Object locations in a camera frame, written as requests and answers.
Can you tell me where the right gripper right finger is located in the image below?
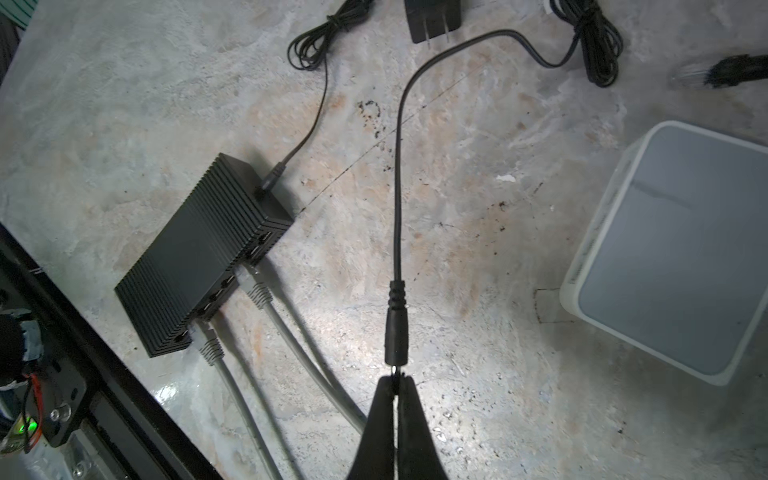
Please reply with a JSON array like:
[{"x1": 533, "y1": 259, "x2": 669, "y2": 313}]
[{"x1": 397, "y1": 375, "x2": 448, "y2": 480}]

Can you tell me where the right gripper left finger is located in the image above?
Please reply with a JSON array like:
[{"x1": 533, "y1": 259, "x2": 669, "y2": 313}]
[{"x1": 347, "y1": 376, "x2": 395, "y2": 480}]

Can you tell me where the black power adapter with cable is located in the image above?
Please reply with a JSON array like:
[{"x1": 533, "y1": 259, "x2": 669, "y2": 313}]
[{"x1": 259, "y1": 0, "x2": 376, "y2": 193}]

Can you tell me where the black network switch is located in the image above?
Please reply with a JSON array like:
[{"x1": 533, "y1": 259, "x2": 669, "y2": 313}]
[{"x1": 115, "y1": 153, "x2": 293, "y2": 357}]

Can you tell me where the white network switch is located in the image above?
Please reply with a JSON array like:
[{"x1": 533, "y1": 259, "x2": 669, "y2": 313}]
[{"x1": 559, "y1": 120, "x2": 767, "y2": 386}]

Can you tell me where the grey ethernet cable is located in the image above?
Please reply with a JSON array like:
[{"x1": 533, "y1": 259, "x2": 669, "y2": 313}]
[{"x1": 187, "y1": 263, "x2": 368, "y2": 480}]

